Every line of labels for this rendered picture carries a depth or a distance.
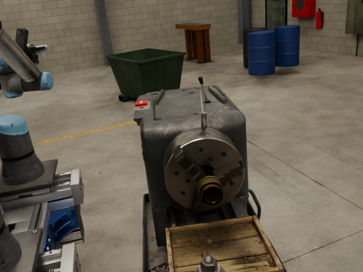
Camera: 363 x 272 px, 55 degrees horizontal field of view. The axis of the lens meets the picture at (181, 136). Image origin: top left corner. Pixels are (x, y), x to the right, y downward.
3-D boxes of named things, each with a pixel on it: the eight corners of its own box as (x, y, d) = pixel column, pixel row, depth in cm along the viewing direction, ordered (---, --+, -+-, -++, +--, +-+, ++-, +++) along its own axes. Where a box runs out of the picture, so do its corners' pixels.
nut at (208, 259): (199, 263, 81) (197, 251, 79) (216, 261, 81) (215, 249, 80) (202, 276, 77) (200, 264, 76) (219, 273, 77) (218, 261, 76)
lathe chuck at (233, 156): (164, 201, 147) (161, 131, 135) (237, 196, 150) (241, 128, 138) (165, 213, 138) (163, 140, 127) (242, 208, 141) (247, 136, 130)
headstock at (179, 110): (145, 155, 210) (135, 93, 196) (222, 144, 213) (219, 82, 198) (146, 210, 155) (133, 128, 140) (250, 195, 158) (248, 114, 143)
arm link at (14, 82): (25, 98, 144) (17, 72, 140) (0, 99, 146) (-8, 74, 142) (34, 93, 151) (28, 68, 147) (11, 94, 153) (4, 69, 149)
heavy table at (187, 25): (177, 57, 1089) (174, 24, 1052) (190, 55, 1103) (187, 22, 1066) (199, 63, 948) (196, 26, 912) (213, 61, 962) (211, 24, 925)
